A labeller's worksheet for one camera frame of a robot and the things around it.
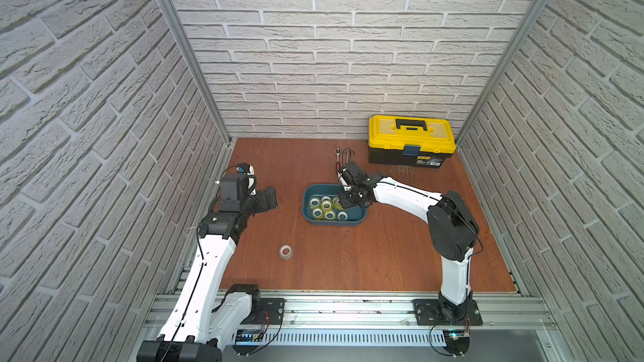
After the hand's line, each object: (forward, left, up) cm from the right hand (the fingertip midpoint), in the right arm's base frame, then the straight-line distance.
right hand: (347, 198), depth 94 cm
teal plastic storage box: (-1, +10, -2) cm, 11 cm away
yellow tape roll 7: (-4, +5, +4) cm, 7 cm away
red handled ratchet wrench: (+28, +1, -3) cm, 28 cm away
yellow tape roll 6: (-5, +2, -4) cm, 7 cm away
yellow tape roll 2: (+2, +8, -3) cm, 9 cm away
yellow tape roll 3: (-3, +12, -4) cm, 13 cm away
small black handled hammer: (+27, -4, -3) cm, 28 cm away
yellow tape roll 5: (-5, +7, -3) cm, 9 cm away
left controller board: (-42, +34, -7) cm, 54 cm away
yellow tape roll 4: (-1, +8, -2) cm, 9 cm away
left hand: (-4, +28, +17) cm, 33 cm away
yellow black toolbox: (+19, -27, +11) cm, 35 cm away
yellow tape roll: (+2, +13, -4) cm, 14 cm away
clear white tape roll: (-17, +23, -4) cm, 30 cm away
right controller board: (-46, -27, -6) cm, 54 cm away
